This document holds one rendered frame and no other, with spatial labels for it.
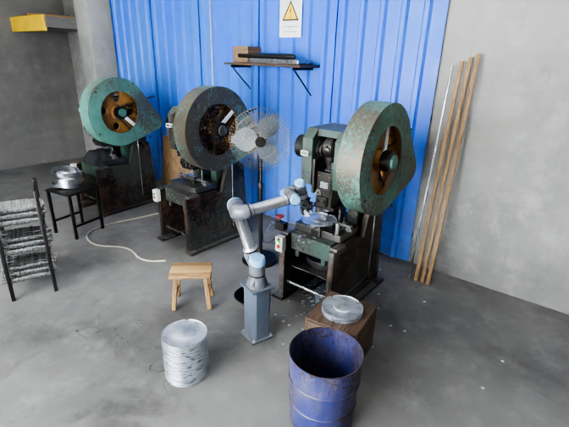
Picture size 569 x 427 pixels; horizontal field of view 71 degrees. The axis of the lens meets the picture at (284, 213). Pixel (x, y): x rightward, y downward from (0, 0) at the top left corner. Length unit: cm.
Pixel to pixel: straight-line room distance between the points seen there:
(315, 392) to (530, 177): 260
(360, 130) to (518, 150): 166
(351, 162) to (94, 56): 550
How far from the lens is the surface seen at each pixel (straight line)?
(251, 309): 297
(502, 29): 392
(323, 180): 318
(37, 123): 884
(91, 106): 522
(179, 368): 277
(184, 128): 378
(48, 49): 891
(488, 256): 421
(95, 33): 744
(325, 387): 226
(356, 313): 284
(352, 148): 265
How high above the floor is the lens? 200
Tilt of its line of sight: 21 degrees down
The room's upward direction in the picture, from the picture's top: 2 degrees clockwise
